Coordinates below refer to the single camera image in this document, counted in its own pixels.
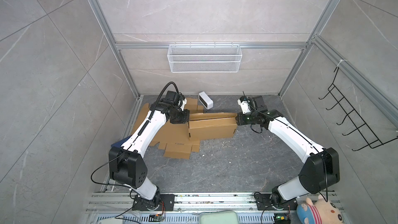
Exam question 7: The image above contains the cardboard box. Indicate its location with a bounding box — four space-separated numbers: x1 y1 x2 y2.
188 113 237 141

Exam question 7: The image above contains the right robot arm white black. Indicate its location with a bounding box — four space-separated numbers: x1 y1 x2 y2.
235 95 340 210

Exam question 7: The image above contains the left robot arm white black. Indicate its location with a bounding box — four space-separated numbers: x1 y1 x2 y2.
108 91 190 210

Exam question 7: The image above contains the pale green box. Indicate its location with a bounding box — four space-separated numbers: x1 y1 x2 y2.
199 211 239 224

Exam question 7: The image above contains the lower flat cardboard sheet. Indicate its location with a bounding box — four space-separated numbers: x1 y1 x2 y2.
131 97 204 159

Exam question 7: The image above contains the white digital clock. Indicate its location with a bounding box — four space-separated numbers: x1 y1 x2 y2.
198 91 214 110

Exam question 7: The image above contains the blue book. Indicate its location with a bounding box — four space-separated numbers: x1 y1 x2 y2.
111 136 131 148

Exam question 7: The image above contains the pink plush pig toy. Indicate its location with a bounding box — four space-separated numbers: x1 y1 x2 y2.
296 195 344 224

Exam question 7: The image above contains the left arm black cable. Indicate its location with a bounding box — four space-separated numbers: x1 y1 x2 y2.
91 81 180 190

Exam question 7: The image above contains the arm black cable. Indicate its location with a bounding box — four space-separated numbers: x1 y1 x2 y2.
91 81 180 190
242 91 265 134

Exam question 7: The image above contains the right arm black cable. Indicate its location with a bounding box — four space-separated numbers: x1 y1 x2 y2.
242 91 265 134

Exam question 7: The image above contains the white wire mesh basket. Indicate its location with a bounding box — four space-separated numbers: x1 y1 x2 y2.
167 44 243 73

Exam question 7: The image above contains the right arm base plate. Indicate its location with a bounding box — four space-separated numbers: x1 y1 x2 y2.
253 192 298 211

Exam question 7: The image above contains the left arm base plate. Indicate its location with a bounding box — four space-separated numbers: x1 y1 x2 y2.
132 194 176 211

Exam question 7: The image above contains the aluminium rail base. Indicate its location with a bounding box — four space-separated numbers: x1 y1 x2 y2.
82 191 306 224

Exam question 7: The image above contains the black wire hook rack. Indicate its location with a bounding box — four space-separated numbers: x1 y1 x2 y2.
318 67 398 151

